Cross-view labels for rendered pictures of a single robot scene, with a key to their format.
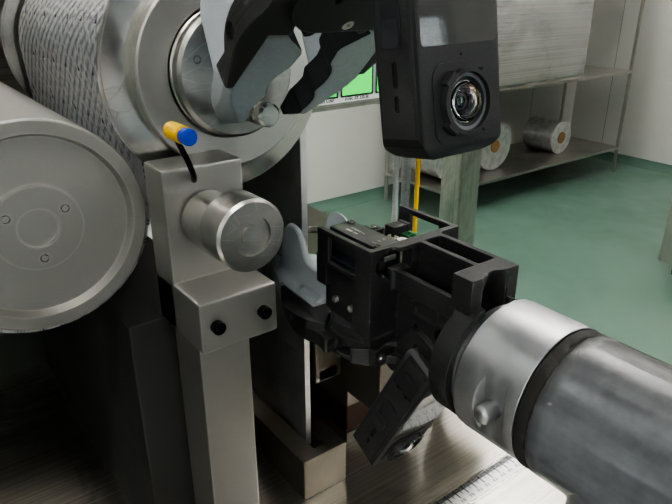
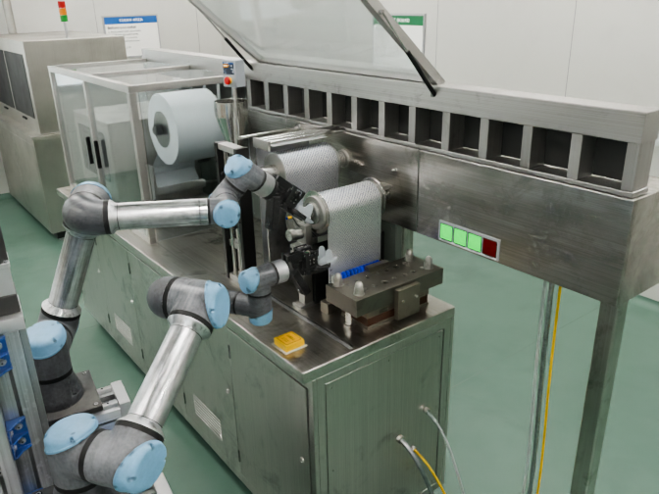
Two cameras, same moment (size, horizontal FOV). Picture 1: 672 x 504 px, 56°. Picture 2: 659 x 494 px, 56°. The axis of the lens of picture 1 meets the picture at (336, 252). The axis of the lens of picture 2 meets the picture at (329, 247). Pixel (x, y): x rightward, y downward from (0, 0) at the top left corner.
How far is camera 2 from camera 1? 2.06 m
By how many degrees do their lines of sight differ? 81
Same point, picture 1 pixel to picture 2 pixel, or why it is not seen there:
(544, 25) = (574, 260)
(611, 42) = not seen: outside the picture
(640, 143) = not seen: outside the picture
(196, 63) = not seen: hidden behind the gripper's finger
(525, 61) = (559, 273)
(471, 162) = (602, 332)
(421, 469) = (331, 324)
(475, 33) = (270, 217)
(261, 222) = (289, 234)
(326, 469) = (324, 307)
